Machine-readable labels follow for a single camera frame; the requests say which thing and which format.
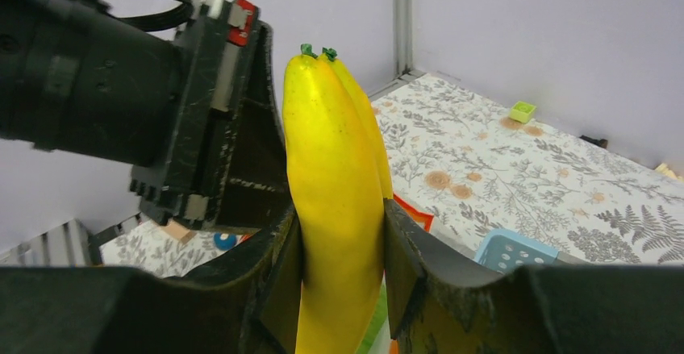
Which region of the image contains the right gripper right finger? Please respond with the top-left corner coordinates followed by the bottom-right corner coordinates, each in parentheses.
top-left (397, 232), bottom-right (683, 353)

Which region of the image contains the wooden block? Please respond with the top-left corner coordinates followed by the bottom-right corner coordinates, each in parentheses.
top-left (160, 219), bottom-right (196, 245)

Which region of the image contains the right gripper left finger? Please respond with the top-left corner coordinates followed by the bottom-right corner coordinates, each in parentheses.
top-left (1, 207), bottom-right (302, 353)

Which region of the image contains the green toy brick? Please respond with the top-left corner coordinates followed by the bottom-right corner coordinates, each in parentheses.
top-left (508, 101), bottom-right (536, 124)

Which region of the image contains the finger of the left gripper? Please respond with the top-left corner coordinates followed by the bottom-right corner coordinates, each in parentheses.
top-left (215, 21), bottom-right (292, 229)

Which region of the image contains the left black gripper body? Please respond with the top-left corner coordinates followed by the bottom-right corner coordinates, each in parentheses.
top-left (1, 0), bottom-right (257, 229)

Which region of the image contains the floral table mat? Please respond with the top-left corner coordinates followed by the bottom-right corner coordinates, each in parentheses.
top-left (98, 73), bottom-right (684, 279)

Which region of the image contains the yellow orange toy truck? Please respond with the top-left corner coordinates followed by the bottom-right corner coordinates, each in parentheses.
top-left (213, 232), bottom-right (252, 252)

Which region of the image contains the clear zip top bag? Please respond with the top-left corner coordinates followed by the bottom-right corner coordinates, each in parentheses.
top-left (357, 197), bottom-right (427, 353)

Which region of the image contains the yellow banana bunch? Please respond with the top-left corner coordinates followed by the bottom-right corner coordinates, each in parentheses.
top-left (282, 44), bottom-right (393, 353)

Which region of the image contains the light blue plastic basket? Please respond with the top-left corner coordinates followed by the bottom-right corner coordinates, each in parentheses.
top-left (474, 229), bottom-right (559, 273)

